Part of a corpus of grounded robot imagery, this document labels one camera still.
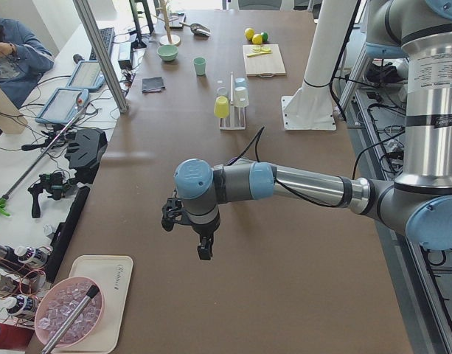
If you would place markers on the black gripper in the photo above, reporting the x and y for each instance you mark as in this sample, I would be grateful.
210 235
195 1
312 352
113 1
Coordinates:
203 231

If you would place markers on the mint green cup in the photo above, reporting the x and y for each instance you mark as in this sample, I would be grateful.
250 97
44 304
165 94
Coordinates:
199 66

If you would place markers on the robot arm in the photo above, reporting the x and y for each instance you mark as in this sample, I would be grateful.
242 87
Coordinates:
416 204

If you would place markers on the yellow cup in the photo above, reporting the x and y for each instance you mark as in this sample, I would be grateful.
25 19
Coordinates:
221 108

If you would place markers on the white cup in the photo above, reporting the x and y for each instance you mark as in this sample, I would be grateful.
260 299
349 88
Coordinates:
241 97

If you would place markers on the light blue cup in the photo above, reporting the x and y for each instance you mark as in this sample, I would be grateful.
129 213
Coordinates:
240 82

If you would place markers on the cream tray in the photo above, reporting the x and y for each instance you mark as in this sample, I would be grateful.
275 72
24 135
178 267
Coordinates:
112 274

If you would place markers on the pink bowl with ice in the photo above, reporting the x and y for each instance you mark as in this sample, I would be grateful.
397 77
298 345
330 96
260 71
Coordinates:
59 303

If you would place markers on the grey folded cloth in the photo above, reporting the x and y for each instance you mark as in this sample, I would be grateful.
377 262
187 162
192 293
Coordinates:
152 84

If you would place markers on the blue teach pendant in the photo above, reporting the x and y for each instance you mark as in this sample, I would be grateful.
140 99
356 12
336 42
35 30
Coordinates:
62 105
87 75

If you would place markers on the green bowl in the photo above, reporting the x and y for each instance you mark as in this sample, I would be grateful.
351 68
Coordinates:
167 52

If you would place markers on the wooden cutting board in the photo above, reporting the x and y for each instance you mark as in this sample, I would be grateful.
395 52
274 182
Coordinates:
263 60

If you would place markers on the reacher grabber tool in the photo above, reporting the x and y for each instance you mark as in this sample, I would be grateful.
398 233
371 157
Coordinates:
6 196

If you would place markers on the wooden mug tree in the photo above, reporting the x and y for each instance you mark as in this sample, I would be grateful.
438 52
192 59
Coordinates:
161 14

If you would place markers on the metal scoop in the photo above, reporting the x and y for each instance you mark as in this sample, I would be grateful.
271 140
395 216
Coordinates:
198 29

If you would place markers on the yellow lemon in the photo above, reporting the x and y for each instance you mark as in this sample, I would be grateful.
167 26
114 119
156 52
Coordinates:
257 39
249 33

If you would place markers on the black keyboard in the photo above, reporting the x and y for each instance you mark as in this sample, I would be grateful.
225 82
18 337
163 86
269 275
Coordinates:
107 39

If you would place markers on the person in blue sweater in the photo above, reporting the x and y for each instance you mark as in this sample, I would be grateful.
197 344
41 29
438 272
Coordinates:
23 60

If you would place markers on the metal tongs handle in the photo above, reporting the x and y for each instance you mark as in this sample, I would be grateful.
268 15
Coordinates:
64 328

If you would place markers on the white wire cup rack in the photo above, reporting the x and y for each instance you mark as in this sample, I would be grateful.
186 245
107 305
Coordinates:
236 120

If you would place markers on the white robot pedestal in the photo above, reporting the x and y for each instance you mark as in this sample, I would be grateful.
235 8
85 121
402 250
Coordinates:
311 107

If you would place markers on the aluminium frame post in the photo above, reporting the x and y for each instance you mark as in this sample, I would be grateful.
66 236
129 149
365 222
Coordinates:
90 25

